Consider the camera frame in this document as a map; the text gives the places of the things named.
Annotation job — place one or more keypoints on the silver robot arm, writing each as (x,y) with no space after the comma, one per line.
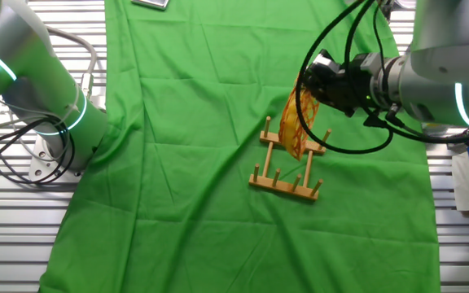
(35,73)

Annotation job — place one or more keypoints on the silver kitchen scale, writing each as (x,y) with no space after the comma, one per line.
(151,3)

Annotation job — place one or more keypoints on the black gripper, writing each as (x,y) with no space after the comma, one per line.
(348,89)

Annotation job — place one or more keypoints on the wooden peg dish rack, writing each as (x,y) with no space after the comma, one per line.
(283,187)

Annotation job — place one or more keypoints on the orange yellow woven dish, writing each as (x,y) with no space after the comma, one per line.
(295,134)

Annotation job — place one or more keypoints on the green cloth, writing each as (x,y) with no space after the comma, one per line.
(177,122)

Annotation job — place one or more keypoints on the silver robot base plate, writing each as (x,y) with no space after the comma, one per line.
(41,163)

